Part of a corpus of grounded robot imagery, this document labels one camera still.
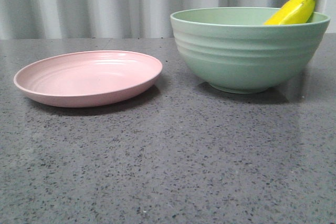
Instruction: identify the yellow banana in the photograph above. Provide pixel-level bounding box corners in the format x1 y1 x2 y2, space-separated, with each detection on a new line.
264 0 316 25

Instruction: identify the pink plate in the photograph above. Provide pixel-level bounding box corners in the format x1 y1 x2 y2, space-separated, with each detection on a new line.
14 50 163 108

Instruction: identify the green ribbed bowl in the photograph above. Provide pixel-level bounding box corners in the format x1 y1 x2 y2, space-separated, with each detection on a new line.
171 7 330 94

